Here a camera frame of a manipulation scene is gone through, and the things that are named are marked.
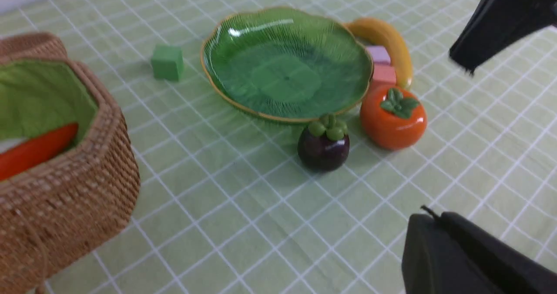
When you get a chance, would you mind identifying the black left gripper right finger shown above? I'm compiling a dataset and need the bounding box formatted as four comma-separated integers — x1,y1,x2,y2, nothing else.
449,0,556,74

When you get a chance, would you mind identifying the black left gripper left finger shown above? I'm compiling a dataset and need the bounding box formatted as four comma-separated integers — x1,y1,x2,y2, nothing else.
401,206,557,294

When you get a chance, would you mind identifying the yellow banana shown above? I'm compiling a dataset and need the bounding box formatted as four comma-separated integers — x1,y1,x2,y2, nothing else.
344,17,414,90

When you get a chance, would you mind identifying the orange persimmon with green leaf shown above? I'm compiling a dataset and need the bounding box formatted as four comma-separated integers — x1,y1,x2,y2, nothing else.
359,85,428,151

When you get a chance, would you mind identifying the dark purple mangosteen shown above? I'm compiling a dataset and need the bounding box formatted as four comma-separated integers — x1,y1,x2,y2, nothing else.
298,114,350,172

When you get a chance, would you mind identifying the orange carrot with green leaves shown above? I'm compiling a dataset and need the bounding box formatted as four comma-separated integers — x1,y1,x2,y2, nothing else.
0,122,78,181

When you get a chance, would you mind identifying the lilac wooden cube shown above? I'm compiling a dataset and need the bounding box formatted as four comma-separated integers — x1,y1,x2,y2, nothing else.
366,46,391,66

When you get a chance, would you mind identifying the pink wooden cube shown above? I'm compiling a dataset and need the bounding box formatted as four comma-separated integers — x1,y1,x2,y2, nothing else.
370,64,396,89

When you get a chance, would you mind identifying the green leaf-shaped glass plate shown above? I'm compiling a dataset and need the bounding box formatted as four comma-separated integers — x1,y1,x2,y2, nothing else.
200,7,374,124

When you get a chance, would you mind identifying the green wooden cube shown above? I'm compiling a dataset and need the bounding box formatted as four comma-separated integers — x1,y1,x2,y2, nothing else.
151,44,184,82

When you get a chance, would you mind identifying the woven wicker basket green lining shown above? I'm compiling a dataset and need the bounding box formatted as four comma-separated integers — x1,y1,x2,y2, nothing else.
1,57,141,294

